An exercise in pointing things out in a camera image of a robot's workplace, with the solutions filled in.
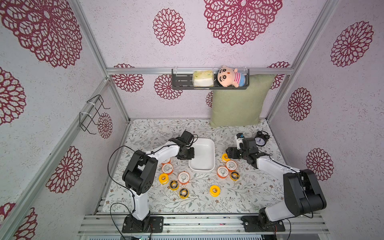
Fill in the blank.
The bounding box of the orange white sealing tape roll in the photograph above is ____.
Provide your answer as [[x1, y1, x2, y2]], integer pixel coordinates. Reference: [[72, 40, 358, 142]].
[[217, 166, 230, 179], [162, 163, 174, 175], [178, 172, 190, 185], [162, 158, 171, 165], [226, 160, 238, 173]]

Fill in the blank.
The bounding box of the yellow black tape roll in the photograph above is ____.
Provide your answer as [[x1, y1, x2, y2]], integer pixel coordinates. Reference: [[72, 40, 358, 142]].
[[169, 180, 179, 191], [230, 171, 240, 181], [179, 188, 189, 200]]

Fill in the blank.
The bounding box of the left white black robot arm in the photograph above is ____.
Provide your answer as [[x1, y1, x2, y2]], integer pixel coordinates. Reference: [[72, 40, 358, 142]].
[[122, 134, 195, 221]]

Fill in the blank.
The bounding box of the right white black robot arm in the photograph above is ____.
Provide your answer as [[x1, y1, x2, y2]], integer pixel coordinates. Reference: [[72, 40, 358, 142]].
[[226, 147, 327, 223]]

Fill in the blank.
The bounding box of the white plastic storage box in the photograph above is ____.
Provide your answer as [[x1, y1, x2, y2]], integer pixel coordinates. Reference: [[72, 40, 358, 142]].
[[189, 138, 216, 173]]

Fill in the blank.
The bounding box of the black twin-bell alarm clock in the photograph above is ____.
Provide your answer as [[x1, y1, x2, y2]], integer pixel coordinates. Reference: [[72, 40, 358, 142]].
[[255, 131, 270, 147]]

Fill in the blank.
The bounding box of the green linen pillow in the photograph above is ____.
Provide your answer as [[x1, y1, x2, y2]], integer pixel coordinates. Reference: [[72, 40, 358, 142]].
[[210, 75, 275, 128]]

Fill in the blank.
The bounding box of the green white tissue pack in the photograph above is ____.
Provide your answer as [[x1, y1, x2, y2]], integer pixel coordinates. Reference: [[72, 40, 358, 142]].
[[192, 71, 215, 87]]

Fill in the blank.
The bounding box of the cartoon boy plush doll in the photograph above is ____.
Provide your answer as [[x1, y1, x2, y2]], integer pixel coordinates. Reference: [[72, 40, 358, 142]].
[[217, 66, 246, 88]]

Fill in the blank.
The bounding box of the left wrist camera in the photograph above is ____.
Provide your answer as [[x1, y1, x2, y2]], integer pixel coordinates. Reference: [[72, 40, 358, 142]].
[[179, 131, 195, 146]]

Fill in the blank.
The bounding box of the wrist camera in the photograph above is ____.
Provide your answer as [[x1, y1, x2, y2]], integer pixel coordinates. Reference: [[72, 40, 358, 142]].
[[236, 133, 258, 150], [179, 131, 195, 146]]

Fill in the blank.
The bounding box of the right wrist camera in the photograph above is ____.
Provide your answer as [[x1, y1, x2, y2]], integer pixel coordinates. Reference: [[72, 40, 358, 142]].
[[236, 133, 258, 150]]

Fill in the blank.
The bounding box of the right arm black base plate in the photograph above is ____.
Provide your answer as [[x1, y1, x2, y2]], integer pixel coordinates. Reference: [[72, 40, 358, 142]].
[[241, 216, 286, 233]]

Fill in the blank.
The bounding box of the black wall shelf basket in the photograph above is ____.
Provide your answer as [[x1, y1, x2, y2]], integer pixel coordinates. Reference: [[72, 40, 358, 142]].
[[172, 68, 250, 91]]

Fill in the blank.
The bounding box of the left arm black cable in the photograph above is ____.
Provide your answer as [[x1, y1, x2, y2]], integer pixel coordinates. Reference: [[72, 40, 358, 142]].
[[107, 145, 136, 240]]

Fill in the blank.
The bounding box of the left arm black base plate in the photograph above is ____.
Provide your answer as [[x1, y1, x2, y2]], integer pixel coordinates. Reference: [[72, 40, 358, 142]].
[[122, 215, 164, 234]]

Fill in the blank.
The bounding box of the black wire wall rack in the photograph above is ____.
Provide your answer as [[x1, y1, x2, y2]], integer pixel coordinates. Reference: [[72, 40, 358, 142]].
[[79, 94, 110, 135]]

